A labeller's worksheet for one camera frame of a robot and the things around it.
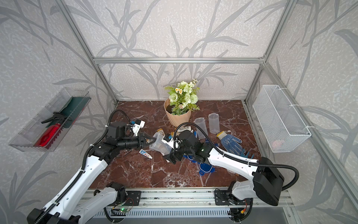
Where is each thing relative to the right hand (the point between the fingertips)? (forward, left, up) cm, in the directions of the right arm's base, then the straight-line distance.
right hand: (167, 148), depth 75 cm
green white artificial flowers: (+27, -8, +11) cm, 30 cm away
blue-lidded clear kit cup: (+28, -21, -15) cm, 38 cm away
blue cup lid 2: (0, -13, -15) cm, 20 cm away
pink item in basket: (0, -57, +4) cm, 58 cm away
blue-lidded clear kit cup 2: (+29, -31, -15) cm, 45 cm away
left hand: (0, +5, +7) cm, 9 cm away
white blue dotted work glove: (+11, -39, -16) cm, 44 cm away
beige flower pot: (+23, -4, -5) cm, 24 cm away
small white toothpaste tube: (+3, +16, -15) cm, 23 cm away
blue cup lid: (-5, -22, -17) cm, 28 cm away
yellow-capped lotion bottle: (+20, +8, -15) cm, 26 cm away
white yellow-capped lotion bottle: (+23, -9, -16) cm, 29 cm away
